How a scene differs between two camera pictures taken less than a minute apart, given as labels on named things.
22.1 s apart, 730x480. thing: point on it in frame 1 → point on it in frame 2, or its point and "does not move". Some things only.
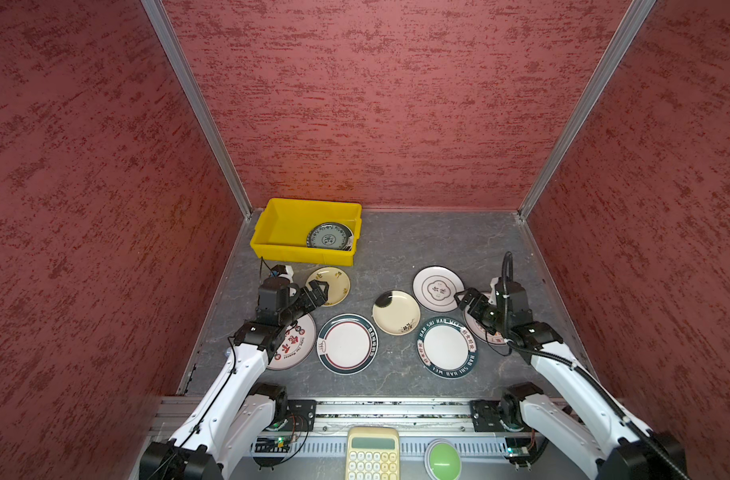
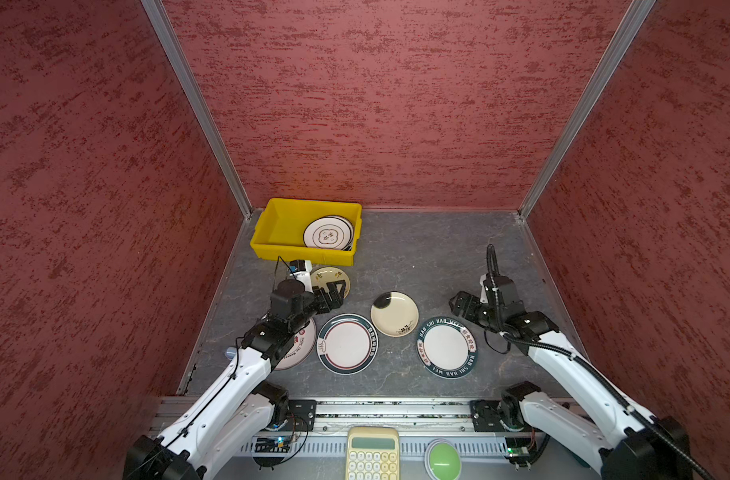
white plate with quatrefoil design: [434, 288] → [329, 232]
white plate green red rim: [347, 344] does not move
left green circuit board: [272, 444] does not move
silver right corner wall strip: [637, 10] does not move
